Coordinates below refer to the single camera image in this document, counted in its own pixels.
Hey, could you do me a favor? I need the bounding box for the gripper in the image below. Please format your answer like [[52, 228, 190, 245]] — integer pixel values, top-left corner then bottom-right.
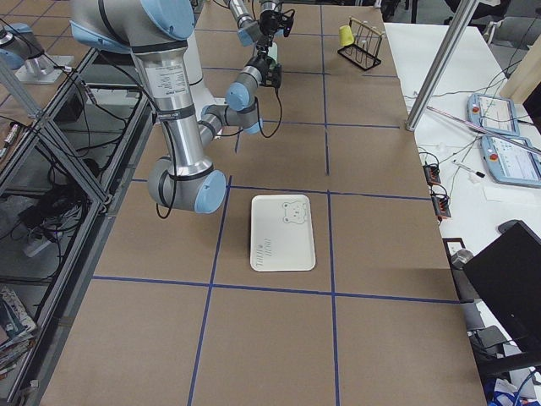
[[254, 58, 282, 88], [260, 1, 295, 37]]

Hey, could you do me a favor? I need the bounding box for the green cup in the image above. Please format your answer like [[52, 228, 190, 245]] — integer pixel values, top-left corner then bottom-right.
[[267, 42, 278, 63]]

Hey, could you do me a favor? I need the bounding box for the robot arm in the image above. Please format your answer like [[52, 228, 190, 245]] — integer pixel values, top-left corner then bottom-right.
[[224, 1, 295, 48], [70, 1, 291, 214]]

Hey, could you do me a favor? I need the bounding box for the yellow cup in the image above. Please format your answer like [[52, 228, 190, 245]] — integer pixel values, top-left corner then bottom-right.
[[339, 25, 355, 47]]

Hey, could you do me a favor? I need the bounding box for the white bear tray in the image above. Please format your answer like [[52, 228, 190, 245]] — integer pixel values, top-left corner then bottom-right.
[[250, 195, 316, 272]]

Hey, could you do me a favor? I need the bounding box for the blue tape line lengthwise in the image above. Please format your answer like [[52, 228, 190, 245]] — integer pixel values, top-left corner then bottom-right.
[[318, 5, 341, 405]]

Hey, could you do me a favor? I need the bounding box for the blue tape line crosswise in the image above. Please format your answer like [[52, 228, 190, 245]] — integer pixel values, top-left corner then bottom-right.
[[130, 177, 432, 202]]

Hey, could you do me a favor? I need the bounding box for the black marker pen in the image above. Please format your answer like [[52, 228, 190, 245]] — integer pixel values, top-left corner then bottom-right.
[[452, 160, 485, 178]]

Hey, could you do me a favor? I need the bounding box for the upper teach pendant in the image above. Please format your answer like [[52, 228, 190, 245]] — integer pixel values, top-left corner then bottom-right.
[[467, 93, 520, 136]]

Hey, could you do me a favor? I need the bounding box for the teach pendant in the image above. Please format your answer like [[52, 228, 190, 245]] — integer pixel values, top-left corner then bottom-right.
[[467, 93, 520, 136], [481, 135, 540, 189]]

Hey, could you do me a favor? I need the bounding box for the lower teach pendant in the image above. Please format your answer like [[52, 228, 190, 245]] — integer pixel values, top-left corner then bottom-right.
[[481, 135, 540, 189]]

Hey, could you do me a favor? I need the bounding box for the power strip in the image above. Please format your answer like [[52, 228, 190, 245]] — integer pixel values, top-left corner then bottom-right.
[[23, 236, 52, 258]]

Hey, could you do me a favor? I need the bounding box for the black laptop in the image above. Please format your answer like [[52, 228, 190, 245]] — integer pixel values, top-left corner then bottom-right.
[[463, 221, 540, 352]]

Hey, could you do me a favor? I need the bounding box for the stack of magazines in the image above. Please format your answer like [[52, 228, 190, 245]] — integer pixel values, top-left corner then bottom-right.
[[1, 285, 37, 380]]

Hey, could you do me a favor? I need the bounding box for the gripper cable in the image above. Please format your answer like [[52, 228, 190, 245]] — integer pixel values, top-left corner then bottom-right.
[[234, 84, 284, 154]]

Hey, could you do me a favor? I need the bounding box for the black wire cup rack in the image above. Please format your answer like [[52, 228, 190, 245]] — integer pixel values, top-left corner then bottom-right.
[[337, 16, 385, 71]]

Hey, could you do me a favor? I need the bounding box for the aluminium frame post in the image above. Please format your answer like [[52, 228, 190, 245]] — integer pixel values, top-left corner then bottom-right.
[[406, 0, 480, 132]]

